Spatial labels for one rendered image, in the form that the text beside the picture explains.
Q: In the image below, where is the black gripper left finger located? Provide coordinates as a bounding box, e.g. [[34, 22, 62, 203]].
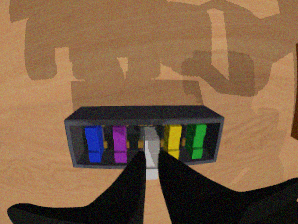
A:
[[7, 152, 146, 224]]

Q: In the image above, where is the purple fuse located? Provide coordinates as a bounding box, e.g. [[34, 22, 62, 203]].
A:
[[112, 125, 126, 164]]

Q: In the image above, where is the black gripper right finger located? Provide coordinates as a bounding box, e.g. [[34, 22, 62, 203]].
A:
[[157, 151, 298, 224]]

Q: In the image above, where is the yellow fuse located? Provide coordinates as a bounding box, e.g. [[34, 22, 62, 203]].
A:
[[164, 124, 182, 160]]

